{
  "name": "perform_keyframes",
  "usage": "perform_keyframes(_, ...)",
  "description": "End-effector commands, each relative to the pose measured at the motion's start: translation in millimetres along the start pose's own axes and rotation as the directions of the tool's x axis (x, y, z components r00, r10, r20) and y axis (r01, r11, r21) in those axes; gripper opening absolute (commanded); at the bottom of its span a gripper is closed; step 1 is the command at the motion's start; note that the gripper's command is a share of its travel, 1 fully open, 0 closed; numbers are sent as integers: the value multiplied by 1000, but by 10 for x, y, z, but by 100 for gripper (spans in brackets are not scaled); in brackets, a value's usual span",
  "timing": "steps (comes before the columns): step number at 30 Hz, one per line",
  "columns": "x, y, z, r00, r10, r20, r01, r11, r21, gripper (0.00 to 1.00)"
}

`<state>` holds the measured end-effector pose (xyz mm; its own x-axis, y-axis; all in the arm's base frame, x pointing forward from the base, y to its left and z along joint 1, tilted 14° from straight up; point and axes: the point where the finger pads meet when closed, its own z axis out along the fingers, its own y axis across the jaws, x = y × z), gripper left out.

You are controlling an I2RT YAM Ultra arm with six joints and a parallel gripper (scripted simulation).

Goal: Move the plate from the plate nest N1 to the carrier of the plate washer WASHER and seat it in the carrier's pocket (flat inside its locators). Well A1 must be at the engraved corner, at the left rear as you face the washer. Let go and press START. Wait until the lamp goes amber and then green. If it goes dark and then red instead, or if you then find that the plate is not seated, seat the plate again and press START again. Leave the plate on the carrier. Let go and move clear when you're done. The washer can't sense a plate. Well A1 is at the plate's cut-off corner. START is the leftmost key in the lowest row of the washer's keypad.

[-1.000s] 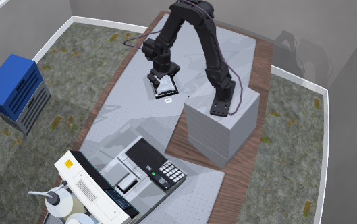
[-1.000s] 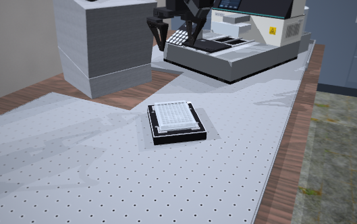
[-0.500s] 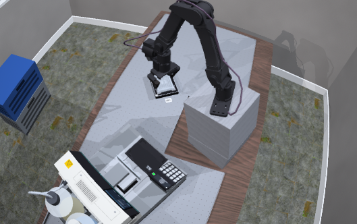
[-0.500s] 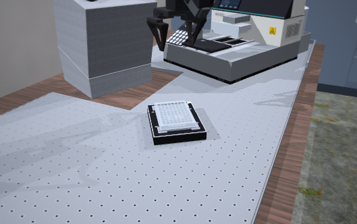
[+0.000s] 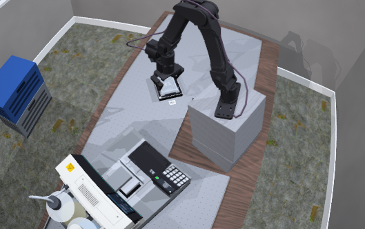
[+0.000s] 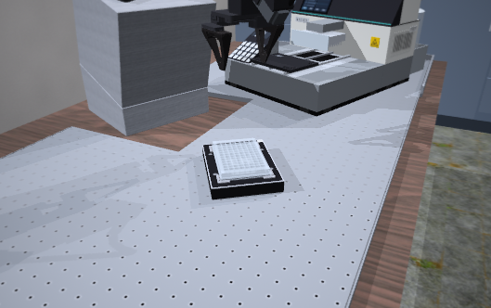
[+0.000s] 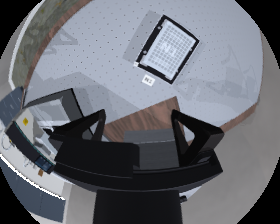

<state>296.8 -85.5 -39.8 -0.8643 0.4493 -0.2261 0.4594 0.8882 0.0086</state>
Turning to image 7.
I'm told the white multiwell plate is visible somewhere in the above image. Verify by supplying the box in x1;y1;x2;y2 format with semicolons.
143;21;195;78

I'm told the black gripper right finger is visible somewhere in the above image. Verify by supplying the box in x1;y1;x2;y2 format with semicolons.
171;109;225;167

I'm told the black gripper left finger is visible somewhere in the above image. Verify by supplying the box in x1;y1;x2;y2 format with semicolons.
52;109;106;141

